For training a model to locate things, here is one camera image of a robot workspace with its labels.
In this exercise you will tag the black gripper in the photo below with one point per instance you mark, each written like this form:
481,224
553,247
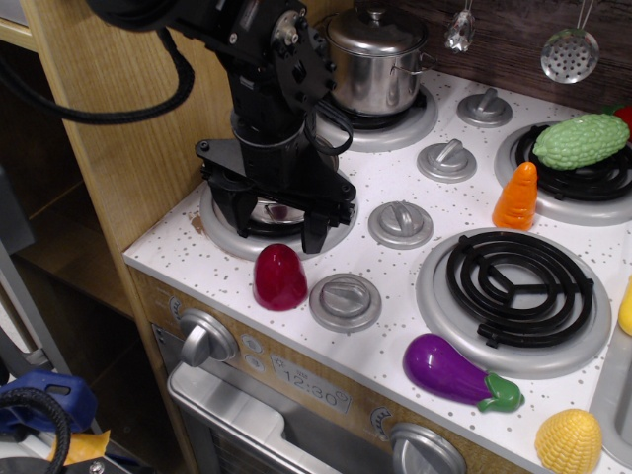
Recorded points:
295,175

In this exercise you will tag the red toy sweet potato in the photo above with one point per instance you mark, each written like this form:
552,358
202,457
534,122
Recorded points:
280,282

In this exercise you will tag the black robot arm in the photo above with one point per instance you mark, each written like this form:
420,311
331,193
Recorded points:
280,76

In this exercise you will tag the small steel pan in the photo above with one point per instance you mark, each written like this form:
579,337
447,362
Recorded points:
271,212

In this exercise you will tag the grey stove knob front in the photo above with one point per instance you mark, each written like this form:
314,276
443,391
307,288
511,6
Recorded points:
345,303

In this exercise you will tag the grey stove knob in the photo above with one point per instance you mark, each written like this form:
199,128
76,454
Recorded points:
345,303
487,110
400,225
448,162

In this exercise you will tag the grey stove knob middle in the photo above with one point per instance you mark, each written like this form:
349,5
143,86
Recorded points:
400,225

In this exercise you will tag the grey stove knob upper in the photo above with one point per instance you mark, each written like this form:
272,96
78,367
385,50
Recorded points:
448,162

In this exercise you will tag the grey stove knob back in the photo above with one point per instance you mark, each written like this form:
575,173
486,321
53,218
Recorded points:
487,110

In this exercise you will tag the front left burner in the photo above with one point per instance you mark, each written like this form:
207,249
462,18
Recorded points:
226,238

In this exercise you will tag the burner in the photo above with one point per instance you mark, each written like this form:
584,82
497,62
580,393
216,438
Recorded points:
596,195
226,238
390,133
514,303

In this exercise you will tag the back left burner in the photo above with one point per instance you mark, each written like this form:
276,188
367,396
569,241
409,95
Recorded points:
390,133

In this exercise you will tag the left oven dial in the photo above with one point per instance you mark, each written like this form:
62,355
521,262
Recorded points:
205,338

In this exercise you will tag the oven dial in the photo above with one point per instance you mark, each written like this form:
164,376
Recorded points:
205,338
420,450

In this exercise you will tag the steel pot with lid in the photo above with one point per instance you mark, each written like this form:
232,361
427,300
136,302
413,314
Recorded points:
378,51

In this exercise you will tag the oven clock display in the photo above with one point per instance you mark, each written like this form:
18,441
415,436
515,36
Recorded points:
311,384

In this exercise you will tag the purple toy eggplant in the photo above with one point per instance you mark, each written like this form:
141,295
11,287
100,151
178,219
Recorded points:
434,365

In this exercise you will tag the orange toy carrot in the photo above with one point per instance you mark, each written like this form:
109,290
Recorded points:
515,208

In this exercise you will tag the front right burner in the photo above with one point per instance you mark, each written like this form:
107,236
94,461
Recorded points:
514,303

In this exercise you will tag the hanging clear utensil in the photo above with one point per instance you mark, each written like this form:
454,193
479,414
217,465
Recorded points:
461,30

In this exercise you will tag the blue clamp tool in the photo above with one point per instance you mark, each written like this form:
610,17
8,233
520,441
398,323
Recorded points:
38,399

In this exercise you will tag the right oven dial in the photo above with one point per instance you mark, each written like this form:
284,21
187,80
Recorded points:
420,450

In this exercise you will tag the yellow tape piece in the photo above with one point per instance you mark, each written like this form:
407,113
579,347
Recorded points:
84,447

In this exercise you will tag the green toy bitter gourd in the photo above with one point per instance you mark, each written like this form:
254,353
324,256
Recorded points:
580,142

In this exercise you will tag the back right burner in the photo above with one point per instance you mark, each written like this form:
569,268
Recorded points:
596,195

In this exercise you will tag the hanging slotted spoon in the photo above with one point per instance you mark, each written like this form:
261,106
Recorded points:
571,55

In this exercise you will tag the yellow toy at right edge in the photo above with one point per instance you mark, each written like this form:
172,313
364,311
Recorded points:
624,317

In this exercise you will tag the red toy tomato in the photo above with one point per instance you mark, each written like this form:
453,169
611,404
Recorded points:
623,114

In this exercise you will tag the yellow toy corn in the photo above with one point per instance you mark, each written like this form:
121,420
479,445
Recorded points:
569,442

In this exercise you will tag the grey oven door handle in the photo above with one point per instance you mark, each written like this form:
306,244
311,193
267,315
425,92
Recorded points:
257,426

